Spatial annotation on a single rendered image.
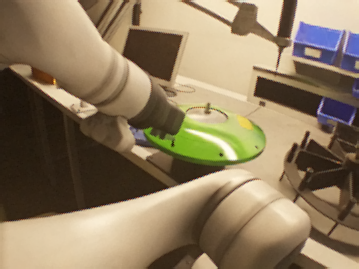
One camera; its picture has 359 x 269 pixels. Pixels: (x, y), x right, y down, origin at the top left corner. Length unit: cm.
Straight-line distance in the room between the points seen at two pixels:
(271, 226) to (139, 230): 10
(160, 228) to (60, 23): 17
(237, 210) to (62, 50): 19
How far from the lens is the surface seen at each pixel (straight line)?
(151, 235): 18
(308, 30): 137
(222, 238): 20
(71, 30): 20
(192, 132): 50
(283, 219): 19
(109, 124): 31
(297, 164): 69
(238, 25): 66
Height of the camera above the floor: 130
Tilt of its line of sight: 27 degrees down
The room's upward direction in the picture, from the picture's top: 6 degrees clockwise
